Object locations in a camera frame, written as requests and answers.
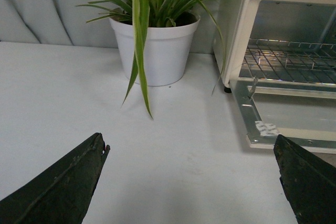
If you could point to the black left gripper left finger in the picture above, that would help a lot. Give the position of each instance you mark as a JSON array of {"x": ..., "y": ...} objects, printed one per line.
[{"x": 62, "y": 193}]

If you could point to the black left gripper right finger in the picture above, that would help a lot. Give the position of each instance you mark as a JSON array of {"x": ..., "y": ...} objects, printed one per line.
[{"x": 308, "y": 182}]

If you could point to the white Toshiba toaster oven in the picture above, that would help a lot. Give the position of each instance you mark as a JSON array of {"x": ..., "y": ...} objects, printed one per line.
[{"x": 301, "y": 112}]

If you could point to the pale grey curtain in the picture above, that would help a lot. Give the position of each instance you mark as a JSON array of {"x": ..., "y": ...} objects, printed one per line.
[{"x": 55, "y": 22}]

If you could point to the white plastic flower pot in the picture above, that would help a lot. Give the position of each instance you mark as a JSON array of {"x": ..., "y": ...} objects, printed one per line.
[{"x": 165, "y": 53}]

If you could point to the metal oven wire rack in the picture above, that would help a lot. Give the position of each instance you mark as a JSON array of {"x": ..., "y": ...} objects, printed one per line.
[{"x": 289, "y": 61}]

